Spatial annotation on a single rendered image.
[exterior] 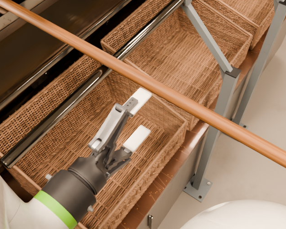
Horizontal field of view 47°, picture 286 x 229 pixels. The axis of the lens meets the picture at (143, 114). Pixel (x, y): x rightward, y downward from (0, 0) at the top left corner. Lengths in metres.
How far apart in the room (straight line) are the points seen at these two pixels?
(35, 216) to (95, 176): 0.12
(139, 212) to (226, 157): 0.95
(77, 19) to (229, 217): 1.15
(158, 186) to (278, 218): 1.12
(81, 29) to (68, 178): 0.79
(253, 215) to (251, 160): 1.92
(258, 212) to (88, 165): 0.46
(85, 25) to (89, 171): 0.79
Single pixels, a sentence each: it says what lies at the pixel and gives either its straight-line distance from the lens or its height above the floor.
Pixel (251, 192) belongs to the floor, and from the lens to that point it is 2.02.
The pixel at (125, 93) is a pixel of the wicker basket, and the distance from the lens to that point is 1.42.
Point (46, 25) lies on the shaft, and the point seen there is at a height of 1.21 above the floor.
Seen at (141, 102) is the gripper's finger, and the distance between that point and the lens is 0.66.
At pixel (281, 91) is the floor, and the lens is 2.51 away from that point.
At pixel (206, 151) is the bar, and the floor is 0.43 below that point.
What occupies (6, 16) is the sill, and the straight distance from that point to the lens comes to 1.07.
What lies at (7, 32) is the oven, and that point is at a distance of 1.10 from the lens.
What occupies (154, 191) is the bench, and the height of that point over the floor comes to 0.58.
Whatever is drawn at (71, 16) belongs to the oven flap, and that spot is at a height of 1.02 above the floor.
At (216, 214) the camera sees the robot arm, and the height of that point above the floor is 1.59.
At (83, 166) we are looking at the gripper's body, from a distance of 0.63.
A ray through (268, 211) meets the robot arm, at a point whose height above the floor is 1.60.
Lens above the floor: 1.78
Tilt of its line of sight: 54 degrees down
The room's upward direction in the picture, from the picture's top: straight up
